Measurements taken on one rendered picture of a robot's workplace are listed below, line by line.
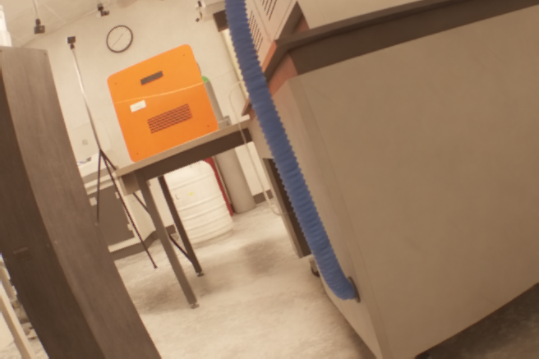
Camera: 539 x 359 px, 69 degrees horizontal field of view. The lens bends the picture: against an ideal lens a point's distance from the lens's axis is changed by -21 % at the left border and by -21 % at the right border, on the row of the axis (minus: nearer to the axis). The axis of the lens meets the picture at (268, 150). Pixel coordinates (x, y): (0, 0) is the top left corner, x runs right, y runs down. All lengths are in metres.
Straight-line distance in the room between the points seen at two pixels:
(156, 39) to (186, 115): 3.33
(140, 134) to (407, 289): 1.55
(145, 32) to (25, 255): 4.39
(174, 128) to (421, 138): 1.46
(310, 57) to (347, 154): 0.16
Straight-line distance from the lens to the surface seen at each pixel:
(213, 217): 3.68
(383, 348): 0.85
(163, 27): 5.40
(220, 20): 1.79
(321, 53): 0.77
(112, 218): 4.65
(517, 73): 0.93
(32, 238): 1.22
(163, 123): 2.10
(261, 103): 0.71
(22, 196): 1.21
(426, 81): 0.81
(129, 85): 2.15
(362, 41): 0.79
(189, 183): 3.64
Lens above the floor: 0.61
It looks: 1 degrees down
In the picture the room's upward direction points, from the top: 20 degrees counter-clockwise
